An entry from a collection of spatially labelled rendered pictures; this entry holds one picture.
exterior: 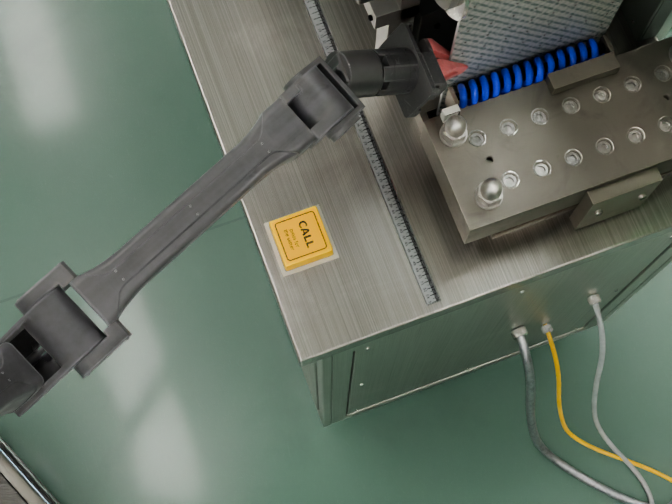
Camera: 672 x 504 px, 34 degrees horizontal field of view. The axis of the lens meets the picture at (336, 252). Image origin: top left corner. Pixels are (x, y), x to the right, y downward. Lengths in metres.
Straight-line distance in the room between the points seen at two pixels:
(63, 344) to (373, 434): 1.28
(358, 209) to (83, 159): 1.16
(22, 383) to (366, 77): 0.52
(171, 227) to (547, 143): 0.52
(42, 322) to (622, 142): 0.77
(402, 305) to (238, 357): 0.95
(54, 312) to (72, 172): 1.40
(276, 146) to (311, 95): 0.07
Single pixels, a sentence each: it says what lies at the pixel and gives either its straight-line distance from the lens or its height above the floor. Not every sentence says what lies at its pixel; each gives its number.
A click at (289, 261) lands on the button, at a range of 1.48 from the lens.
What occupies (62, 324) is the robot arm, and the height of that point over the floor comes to 1.22.
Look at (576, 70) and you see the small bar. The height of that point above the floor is 1.05.
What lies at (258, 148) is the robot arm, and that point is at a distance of 1.21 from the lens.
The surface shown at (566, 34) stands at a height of 1.06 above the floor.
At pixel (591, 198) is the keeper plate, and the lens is 1.44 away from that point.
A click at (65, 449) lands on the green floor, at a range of 2.42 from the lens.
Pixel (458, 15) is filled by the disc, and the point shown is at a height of 1.23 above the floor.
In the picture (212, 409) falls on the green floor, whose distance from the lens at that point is 2.38.
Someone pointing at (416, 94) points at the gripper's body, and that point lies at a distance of 1.35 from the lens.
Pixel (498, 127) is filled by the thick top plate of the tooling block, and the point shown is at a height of 1.03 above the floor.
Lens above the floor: 2.34
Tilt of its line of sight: 74 degrees down
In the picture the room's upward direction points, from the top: 1 degrees clockwise
